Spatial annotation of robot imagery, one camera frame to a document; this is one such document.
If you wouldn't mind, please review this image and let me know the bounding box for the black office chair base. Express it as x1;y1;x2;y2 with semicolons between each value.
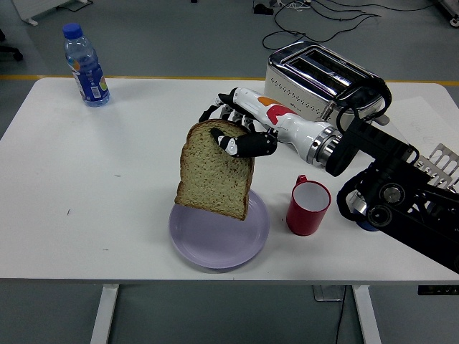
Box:
0;28;24;62

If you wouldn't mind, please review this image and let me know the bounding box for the blue mug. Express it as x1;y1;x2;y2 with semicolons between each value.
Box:
349;191;379;232

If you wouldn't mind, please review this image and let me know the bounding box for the metal toast rack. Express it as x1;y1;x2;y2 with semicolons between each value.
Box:
415;143;459;190

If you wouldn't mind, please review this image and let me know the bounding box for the bread slice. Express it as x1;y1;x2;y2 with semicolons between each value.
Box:
174;120;256;221

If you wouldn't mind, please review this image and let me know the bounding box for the thin black hanging cable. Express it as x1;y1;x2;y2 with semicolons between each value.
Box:
334;286;347;344

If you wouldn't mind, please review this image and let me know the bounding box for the clear plastic bracket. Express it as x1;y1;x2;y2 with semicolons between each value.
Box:
311;285;347;302

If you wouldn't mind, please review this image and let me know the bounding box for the white floor cable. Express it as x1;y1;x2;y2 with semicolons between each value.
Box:
279;0;313;11

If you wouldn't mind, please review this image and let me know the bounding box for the white panel stand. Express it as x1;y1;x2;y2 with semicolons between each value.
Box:
12;0;94;26

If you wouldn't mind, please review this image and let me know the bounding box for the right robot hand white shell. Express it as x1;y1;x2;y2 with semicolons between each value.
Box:
198;87;326;164

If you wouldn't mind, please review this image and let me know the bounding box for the white equipment leg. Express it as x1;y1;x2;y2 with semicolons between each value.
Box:
439;0;459;27

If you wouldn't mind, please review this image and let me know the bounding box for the cream and chrome toaster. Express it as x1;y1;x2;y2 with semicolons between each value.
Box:
264;40;392;127

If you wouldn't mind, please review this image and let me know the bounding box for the white table leg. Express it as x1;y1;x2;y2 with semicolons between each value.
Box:
89;285;120;344
351;285;383;344

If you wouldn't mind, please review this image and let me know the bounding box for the red mug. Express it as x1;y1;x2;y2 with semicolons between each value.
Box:
285;174;332;237

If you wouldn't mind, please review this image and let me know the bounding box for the water bottle blue cap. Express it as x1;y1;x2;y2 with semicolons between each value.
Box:
62;23;111;108

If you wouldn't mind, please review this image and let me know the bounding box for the purple plate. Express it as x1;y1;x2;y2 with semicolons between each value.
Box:
169;188;270;270

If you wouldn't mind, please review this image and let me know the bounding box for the black table control panel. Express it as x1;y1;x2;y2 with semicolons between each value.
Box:
417;285;459;296

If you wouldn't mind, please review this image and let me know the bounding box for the black floor cable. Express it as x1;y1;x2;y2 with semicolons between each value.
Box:
261;0;445;49

